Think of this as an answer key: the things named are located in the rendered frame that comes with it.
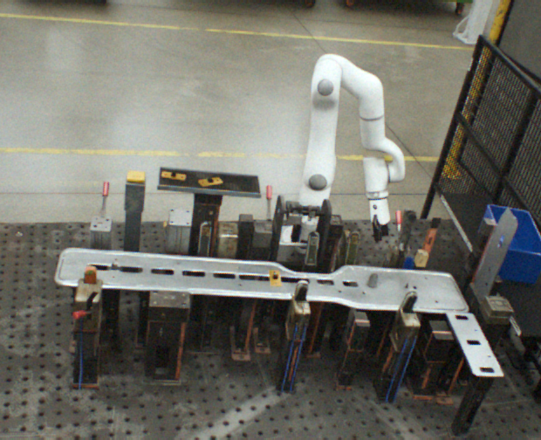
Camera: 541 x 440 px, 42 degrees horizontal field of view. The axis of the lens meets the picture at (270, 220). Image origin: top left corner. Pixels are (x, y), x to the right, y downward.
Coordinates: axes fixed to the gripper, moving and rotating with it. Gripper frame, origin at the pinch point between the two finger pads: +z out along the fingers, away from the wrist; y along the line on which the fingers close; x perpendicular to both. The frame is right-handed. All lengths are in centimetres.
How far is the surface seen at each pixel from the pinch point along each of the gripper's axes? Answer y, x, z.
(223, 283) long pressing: -71, 32, -1
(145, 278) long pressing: -85, 52, -7
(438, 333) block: -44, -30, 24
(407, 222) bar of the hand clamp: -22.9, -17.8, -9.4
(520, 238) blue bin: 20, -49, 7
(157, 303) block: -95, 41, -2
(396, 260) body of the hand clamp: -21.7, -11.8, 4.7
